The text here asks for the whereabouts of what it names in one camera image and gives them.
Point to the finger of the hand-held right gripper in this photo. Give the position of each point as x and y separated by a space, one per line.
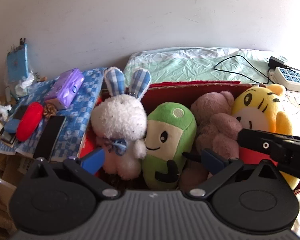
262 145

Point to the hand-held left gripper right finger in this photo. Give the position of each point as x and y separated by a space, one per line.
211 161

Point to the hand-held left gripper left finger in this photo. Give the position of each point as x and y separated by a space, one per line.
93 161

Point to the pink bear plush toy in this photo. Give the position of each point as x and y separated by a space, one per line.
215 130

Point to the yellow tiger plush toy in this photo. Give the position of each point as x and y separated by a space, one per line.
257 105

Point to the white rabbit plush toy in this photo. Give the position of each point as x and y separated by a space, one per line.
117 120

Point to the green plush toy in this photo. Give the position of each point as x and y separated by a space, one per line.
165 120

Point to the red cardboard box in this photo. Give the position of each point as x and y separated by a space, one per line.
170 92

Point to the black phone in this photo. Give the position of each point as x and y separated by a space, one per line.
50 137

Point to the blue checkered cloth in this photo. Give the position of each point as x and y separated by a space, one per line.
82 105

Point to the small brown pinecone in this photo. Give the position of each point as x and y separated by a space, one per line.
49 110

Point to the white power strip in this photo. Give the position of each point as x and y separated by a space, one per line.
292 80

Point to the red pouch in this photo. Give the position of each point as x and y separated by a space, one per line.
30 121

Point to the purple tissue pack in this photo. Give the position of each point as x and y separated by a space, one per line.
65 87

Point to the black power adapter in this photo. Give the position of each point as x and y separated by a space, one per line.
276 62

